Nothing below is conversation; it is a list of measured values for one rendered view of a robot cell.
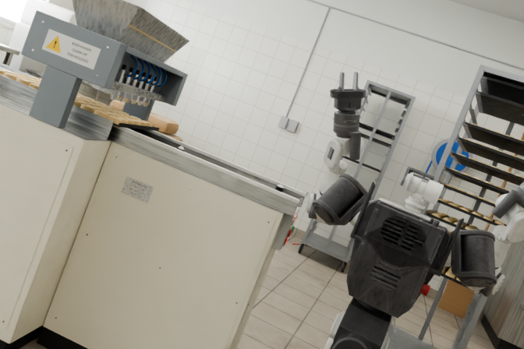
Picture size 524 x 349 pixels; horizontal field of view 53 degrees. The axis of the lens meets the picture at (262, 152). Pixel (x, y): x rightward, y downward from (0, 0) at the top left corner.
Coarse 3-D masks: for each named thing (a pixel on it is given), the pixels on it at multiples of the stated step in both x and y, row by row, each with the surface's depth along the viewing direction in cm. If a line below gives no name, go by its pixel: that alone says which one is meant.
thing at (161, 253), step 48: (96, 192) 194; (144, 192) 190; (192, 192) 188; (96, 240) 194; (144, 240) 191; (192, 240) 188; (240, 240) 185; (96, 288) 194; (144, 288) 191; (192, 288) 188; (240, 288) 185; (48, 336) 200; (96, 336) 194; (144, 336) 191; (192, 336) 188; (240, 336) 212
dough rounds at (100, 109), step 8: (0, 72) 200; (8, 72) 206; (16, 72) 215; (16, 80) 198; (24, 80) 198; (32, 80) 211; (40, 80) 221; (80, 96) 223; (80, 104) 196; (88, 104) 202; (96, 104) 213; (104, 104) 227; (96, 112) 193; (104, 112) 197; (112, 112) 208; (120, 112) 220; (112, 120) 192; (120, 120) 193; (128, 120) 204; (136, 120) 217
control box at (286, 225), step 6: (288, 216) 187; (294, 216) 190; (282, 222) 187; (288, 222) 187; (294, 222) 208; (282, 228) 187; (288, 228) 187; (282, 234) 187; (276, 240) 188; (282, 240) 187; (276, 246) 188; (282, 246) 195
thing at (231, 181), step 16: (112, 128) 194; (128, 144) 193; (144, 144) 192; (160, 144) 190; (176, 160) 190; (192, 160) 189; (208, 176) 188; (224, 176) 187; (240, 176) 186; (240, 192) 186; (256, 192) 185; (272, 192) 184; (288, 208) 183
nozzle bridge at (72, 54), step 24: (48, 24) 176; (72, 24) 175; (24, 48) 177; (48, 48) 176; (72, 48) 174; (96, 48) 173; (120, 48) 172; (48, 72) 176; (72, 72) 175; (96, 72) 173; (168, 72) 239; (48, 96) 176; (72, 96) 176; (144, 96) 214; (168, 96) 239; (48, 120) 176; (144, 120) 242
